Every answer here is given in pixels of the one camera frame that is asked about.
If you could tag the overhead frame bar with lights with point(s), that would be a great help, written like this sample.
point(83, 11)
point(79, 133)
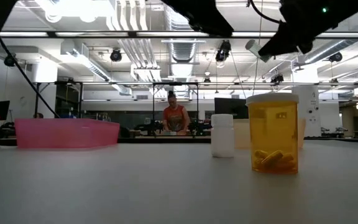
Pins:
point(132, 34)

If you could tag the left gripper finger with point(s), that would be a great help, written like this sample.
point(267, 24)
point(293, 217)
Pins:
point(204, 15)

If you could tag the silver ribbed ventilation duct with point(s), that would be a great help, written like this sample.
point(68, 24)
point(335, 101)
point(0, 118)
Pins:
point(182, 51)

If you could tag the black wrist camera green light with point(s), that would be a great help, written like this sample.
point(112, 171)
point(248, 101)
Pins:
point(324, 11)

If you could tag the person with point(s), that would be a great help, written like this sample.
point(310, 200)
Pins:
point(176, 118)

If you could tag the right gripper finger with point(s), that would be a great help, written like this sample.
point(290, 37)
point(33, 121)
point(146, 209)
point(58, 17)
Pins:
point(283, 42)

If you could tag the white plastic pill bottle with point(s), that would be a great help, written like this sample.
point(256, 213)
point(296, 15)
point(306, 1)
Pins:
point(222, 137)

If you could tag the small green bottle white cap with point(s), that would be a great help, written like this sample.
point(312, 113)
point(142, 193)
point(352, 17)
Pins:
point(253, 47)

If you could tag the black ceiling spotlight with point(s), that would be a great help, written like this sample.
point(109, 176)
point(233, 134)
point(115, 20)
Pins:
point(335, 57)
point(116, 55)
point(9, 60)
point(223, 51)
point(277, 78)

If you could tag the pink plastic bin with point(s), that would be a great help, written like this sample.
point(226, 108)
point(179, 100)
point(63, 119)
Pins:
point(67, 133)

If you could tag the orange pill bottle white cap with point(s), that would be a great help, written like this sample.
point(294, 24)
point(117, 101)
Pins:
point(273, 133)

